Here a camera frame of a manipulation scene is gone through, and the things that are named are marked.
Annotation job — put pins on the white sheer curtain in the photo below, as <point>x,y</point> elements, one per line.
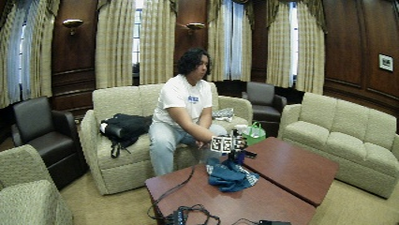
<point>16,56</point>
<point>233,40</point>

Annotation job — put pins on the the person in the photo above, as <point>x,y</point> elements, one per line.
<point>181,97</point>

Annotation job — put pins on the green tote bag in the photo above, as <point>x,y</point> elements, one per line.
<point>254,134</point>

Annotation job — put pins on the row of beige checked curtains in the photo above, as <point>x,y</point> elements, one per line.
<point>116,47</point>

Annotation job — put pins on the black leather armchair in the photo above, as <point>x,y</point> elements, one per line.
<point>263,100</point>
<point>45,131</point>

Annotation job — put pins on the white marker cube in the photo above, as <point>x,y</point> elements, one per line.
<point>221,144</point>

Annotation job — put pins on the tall window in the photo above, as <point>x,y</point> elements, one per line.
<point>136,40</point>
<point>294,43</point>

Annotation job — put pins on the grey patterned cloth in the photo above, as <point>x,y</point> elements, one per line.
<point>223,114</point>

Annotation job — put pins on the framed wall picture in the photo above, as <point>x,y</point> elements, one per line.
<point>386,62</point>

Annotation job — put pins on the blue crumpled cloth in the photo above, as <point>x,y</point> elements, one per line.
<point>229,178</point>

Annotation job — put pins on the brass wall lamp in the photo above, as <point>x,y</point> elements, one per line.
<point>194,26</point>
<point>72,23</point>

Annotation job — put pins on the beige three-seat sofa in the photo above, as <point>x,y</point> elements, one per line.
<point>344,131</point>
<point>120,103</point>

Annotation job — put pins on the black box device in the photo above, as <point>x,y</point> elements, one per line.
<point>274,222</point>

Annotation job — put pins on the beige upholstered armchair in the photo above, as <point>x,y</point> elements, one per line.
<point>29,193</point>

